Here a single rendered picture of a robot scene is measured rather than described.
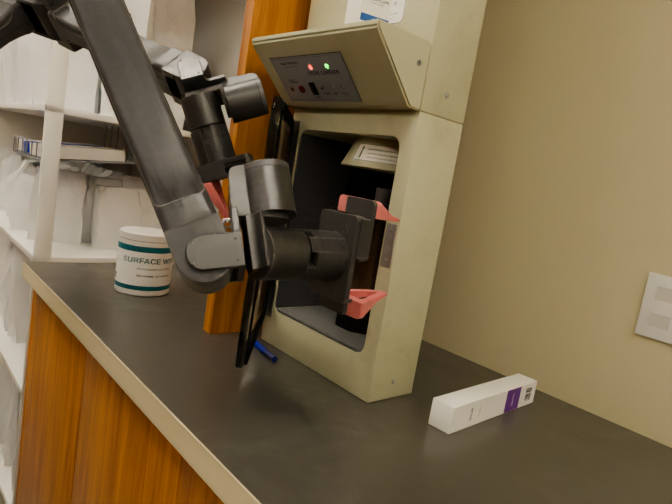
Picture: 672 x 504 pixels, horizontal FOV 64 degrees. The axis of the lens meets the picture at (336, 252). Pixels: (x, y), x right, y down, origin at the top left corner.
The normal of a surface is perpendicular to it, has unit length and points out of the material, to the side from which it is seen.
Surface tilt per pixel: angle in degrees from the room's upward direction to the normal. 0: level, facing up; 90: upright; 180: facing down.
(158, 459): 90
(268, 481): 0
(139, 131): 67
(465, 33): 90
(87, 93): 95
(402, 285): 90
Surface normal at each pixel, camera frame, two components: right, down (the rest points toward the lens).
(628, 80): -0.74, -0.03
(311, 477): 0.16, -0.98
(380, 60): -0.64, 0.67
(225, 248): 0.19, -0.25
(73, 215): 0.40, 0.19
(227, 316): 0.65, 0.21
